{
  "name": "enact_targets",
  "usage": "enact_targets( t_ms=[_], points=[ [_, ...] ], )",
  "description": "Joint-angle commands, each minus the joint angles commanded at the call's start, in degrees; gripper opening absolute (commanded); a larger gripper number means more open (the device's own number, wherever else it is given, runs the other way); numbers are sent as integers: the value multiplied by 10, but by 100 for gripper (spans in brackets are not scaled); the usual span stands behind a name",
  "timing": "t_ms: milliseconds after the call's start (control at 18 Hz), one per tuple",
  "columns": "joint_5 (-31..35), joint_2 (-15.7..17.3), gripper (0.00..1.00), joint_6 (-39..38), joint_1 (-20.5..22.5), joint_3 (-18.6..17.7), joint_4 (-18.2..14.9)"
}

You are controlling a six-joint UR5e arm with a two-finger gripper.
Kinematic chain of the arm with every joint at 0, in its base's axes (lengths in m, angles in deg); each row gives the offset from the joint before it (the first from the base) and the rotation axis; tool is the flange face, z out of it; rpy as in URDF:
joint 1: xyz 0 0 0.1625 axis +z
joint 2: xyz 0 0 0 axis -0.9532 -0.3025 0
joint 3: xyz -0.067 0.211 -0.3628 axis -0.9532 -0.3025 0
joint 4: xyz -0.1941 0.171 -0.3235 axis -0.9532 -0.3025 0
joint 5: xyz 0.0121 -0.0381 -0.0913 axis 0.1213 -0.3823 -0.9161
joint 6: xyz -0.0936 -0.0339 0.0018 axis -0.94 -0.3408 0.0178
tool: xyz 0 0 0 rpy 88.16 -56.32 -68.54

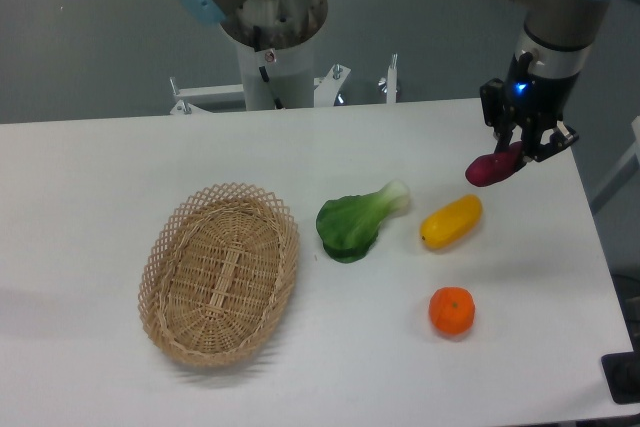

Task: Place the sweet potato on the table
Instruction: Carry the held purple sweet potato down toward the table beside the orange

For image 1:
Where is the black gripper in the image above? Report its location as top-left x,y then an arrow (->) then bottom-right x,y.
480,52 -> 579,163

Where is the orange tangerine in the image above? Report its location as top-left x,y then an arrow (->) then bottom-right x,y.
428,286 -> 476,336

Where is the yellow mango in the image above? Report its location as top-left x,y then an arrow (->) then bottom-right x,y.
419,194 -> 483,250

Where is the oval wicker basket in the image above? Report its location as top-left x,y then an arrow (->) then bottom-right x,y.
138,183 -> 299,368

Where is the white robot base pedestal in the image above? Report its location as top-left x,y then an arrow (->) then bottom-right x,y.
221,0 -> 328,84

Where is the black cable on pedestal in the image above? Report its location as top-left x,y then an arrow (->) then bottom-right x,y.
251,25 -> 285,111

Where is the purple sweet potato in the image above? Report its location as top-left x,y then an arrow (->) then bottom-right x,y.
465,142 -> 522,187

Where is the green bok choy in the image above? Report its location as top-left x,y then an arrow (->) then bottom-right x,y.
315,180 -> 410,263

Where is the black device at table edge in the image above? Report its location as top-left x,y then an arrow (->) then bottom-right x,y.
601,352 -> 639,405

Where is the white metal frame bracket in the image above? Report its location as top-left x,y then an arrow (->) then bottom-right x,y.
168,53 -> 401,115

